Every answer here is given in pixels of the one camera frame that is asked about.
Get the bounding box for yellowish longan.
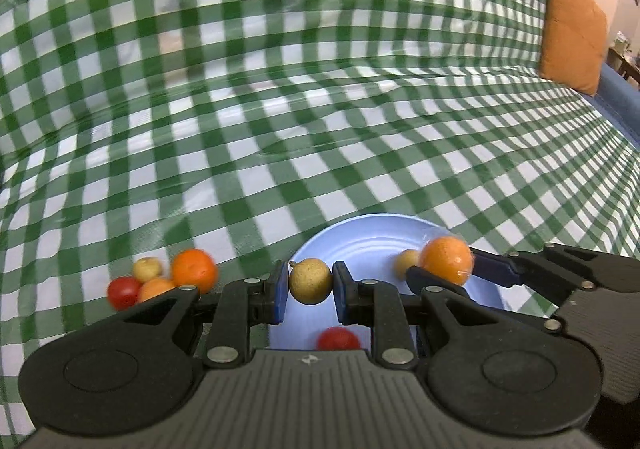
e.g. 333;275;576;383
132;257;164;283

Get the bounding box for orange cushion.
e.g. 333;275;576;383
538;0;609;97

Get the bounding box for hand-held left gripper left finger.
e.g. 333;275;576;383
124;261;291;371

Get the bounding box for large orange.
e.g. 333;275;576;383
170;248;220;296
418;236;475;288

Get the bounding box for green checkered tablecloth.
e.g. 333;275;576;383
0;0;640;449

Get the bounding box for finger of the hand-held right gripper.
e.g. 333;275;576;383
405;265;565;336
469;242;622;293

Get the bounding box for wooden side table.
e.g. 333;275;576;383
607;31;640;91

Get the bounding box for red cherry tomato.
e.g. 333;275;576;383
315;326;362;353
107;276;144;311

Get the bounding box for light blue plate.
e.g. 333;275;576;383
269;212;504;353

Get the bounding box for small orange kumquat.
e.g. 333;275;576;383
137;277;177;305

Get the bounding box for small tan longan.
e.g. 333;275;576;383
394;249;422;281

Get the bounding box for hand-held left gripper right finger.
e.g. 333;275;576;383
332;261;502;372

